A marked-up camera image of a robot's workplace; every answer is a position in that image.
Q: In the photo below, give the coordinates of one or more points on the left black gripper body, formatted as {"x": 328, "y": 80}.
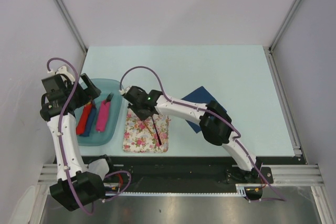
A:
{"x": 80, "y": 98}

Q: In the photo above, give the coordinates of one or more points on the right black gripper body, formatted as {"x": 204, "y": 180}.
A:
{"x": 137, "y": 109}

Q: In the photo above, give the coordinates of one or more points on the purple metal spoon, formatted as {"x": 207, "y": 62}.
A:
{"x": 156, "y": 130}

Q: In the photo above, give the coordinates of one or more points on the dark blue paper napkin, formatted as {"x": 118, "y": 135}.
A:
{"x": 199, "y": 95}

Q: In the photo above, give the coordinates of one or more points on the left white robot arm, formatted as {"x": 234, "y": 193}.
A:
{"x": 77, "y": 184}

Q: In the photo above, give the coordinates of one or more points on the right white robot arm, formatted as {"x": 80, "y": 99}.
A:
{"x": 216, "y": 125}

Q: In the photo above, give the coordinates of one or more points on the black utensil in pink roll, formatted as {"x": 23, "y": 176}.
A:
{"x": 109, "y": 97}

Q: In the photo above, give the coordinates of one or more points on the blue napkin roll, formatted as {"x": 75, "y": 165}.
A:
{"x": 90, "y": 120}

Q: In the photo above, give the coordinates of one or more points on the pink napkin roll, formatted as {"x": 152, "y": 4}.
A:
{"x": 103, "y": 116}

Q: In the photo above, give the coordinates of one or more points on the teal plastic tray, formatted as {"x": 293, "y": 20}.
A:
{"x": 95, "y": 138}

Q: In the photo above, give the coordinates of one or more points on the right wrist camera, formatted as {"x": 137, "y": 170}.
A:
{"x": 125, "y": 90}

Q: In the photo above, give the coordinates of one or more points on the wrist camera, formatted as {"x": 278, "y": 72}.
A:
{"x": 62, "y": 70}
{"x": 125, "y": 90}

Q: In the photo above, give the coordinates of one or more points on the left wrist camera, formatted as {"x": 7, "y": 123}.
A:
{"x": 62, "y": 70}

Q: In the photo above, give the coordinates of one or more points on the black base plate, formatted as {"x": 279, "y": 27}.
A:
{"x": 180, "y": 175}

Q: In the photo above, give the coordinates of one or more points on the white cable duct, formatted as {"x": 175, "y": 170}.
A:
{"x": 240, "y": 192}

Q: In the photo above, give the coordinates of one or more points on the aluminium frame rail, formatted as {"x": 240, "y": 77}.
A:
{"x": 283, "y": 175}

